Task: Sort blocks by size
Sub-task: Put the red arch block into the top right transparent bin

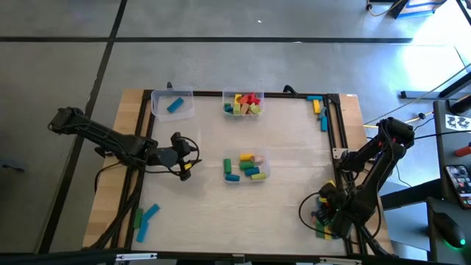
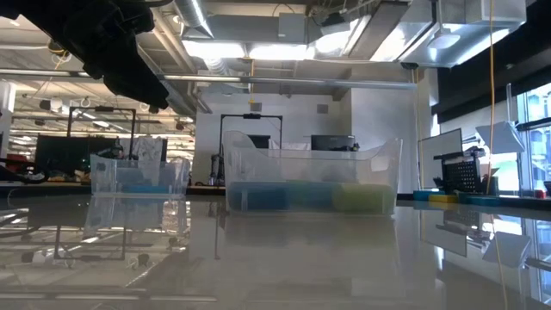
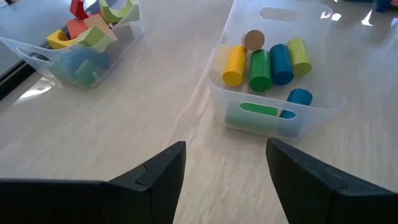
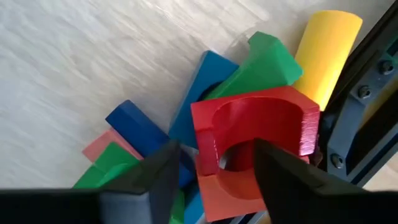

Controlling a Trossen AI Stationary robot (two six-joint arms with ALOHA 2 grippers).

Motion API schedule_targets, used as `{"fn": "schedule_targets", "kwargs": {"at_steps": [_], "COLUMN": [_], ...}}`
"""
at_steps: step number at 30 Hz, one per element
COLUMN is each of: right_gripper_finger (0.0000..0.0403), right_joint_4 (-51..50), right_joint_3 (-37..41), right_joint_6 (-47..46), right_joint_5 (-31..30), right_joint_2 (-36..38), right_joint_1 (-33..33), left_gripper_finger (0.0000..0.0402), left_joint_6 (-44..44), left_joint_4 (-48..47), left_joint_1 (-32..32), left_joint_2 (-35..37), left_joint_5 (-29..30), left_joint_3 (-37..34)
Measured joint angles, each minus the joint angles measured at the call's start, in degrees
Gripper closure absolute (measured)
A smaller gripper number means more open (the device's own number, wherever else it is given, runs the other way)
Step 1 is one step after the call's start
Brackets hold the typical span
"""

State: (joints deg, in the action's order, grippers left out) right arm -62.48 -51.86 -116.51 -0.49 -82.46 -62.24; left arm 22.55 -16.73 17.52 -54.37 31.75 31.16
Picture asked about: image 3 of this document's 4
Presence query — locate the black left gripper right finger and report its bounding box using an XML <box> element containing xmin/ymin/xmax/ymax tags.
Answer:
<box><xmin>266</xmin><ymin>138</ymin><xmax>398</xmax><ymax>224</ymax></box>

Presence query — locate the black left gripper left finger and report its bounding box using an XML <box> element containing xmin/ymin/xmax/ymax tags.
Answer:
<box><xmin>0</xmin><ymin>141</ymin><xmax>187</xmax><ymax>224</ymax></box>

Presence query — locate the blue wooden cylinder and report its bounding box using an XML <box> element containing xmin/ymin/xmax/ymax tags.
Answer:
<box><xmin>279</xmin><ymin>88</ymin><xmax>313</xmax><ymax>121</ymax></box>
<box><xmin>269</xmin><ymin>43</ymin><xmax>295</xmax><ymax>86</ymax></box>

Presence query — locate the blue wooden block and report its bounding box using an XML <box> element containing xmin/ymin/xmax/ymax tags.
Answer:
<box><xmin>57</xmin><ymin>49</ymin><xmax>111</xmax><ymax>74</ymax></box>

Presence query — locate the lime green wooden cylinder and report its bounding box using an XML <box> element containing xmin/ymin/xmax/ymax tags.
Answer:
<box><xmin>285</xmin><ymin>37</ymin><xmax>313</xmax><ymax>78</ymax></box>

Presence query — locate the yellow wooden cylinder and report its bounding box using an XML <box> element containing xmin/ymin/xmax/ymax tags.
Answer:
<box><xmin>222</xmin><ymin>45</ymin><xmax>248</xmax><ymax>87</ymax></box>

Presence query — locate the light green wooden block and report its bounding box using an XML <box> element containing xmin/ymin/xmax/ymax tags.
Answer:
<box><xmin>74</xmin><ymin>25</ymin><xmax>118</xmax><ymax>54</ymax></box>

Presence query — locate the yellow wooden arch block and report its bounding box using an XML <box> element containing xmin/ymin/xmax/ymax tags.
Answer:
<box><xmin>45</xmin><ymin>29</ymin><xmax>77</xmax><ymax>50</ymax></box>

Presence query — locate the natural wooden cylinder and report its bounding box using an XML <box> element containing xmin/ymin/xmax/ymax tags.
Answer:
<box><xmin>241</xmin><ymin>29</ymin><xmax>266</xmax><ymax>52</ymax></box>

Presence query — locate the natural wooden block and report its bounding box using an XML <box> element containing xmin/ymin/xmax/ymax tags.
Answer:
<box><xmin>83</xmin><ymin>14</ymin><xmax>112</xmax><ymax>34</ymax></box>

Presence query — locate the lime green wooden arch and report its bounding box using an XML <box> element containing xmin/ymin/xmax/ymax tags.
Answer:
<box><xmin>98</xmin><ymin>0</ymin><xmax>141</xmax><ymax>24</ymax></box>

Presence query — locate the red wooden arch block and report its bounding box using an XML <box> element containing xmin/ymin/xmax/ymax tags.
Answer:
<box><xmin>69</xmin><ymin>0</ymin><xmax>91</xmax><ymax>20</ymax></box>

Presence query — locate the clear plastic bin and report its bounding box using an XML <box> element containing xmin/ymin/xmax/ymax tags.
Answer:
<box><xmin>207</xmin><ymin>0</ymin><xmax>346</xmax><ymax>139</ymax></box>
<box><xmin>0</xmin><ymin>0</ymin><xmax>146</xmax><ymax>88</ymax></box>

